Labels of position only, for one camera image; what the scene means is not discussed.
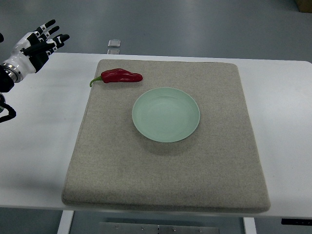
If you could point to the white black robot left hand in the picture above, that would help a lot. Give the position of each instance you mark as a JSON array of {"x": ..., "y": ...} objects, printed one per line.
[{"x": 34, "y": 49}]

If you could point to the red chili pepper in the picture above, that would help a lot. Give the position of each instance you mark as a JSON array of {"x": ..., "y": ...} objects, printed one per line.
[{"x": 117, "y": 75}]

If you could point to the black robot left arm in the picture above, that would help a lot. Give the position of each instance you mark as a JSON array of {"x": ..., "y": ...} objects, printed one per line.
[{"x": 10, "y": 73}]

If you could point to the light green plate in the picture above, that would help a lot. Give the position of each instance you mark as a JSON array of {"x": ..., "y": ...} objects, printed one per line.
[{"x": 166, "y": 115}]

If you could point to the clear floor socket cover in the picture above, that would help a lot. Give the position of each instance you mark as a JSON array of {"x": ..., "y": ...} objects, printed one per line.
[{"x": 114, "y": 43}]

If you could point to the white table leg left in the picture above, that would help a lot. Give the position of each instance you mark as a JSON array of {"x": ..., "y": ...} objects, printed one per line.
[{"x": 65, "y": 222}]

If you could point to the white table leg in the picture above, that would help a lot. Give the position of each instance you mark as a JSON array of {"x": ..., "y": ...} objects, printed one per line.
[
  {"x": 249, "y": 225},
  {"x": 65, "y": 222}
]

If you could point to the beige felt mat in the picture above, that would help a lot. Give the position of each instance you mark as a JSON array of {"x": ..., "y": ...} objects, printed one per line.
[{"x": 215, "y": 169}]

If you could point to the cardboard box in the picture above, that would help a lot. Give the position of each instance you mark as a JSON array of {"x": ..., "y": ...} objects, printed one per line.
[{"x": 304, "y": 6}]

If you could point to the white table leg right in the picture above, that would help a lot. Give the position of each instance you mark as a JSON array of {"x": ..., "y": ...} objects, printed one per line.
[{"x": 249, "y": 225}]

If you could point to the black table control panel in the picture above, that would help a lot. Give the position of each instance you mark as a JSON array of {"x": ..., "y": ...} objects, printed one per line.
[{"x": 298, "y": 222}]

